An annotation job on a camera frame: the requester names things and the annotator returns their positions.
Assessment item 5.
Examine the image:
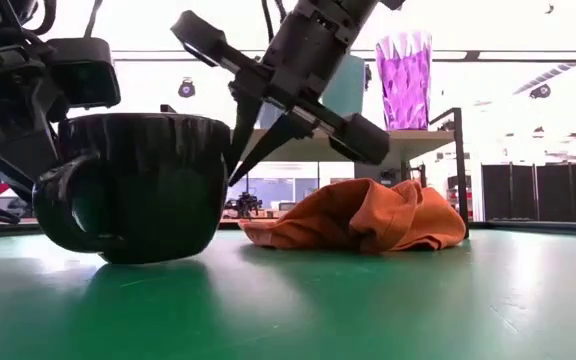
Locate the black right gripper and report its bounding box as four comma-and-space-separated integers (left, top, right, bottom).
169, 0, 392, 188

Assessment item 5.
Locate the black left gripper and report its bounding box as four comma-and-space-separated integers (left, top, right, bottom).
0, 27, 122, 202

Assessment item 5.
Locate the teal plastic cup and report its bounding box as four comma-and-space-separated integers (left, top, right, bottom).
319, 53, 367, 119

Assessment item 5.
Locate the black ceramic mug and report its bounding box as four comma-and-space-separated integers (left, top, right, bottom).
31, 111, 232, 266

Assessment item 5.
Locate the distant black robot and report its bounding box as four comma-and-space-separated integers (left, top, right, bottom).
223, 191, 266, 220

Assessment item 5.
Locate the orange cloth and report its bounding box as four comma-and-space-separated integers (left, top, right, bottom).
239, 177, 468, 254

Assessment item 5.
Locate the wooden board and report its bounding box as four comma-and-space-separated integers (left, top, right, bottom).
159, 103, 471, 240

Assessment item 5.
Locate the green table mat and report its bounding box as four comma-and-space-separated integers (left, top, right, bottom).
0, 227, 576, 360

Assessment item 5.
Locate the black room partition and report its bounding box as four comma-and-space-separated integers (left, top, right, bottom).
481, 161, 576, 224

